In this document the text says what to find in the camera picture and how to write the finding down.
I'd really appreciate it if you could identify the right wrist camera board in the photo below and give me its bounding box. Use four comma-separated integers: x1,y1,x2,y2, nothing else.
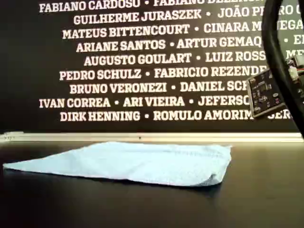
245,68,285,119

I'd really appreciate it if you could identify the black board with white names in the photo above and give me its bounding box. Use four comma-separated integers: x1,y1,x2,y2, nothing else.
0,0,304,133

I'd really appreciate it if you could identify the right camera black cable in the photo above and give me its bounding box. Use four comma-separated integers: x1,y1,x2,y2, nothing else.
262,0,304,140

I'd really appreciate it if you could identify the light blue cloth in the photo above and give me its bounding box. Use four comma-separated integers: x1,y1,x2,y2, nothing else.
2,142,233,187

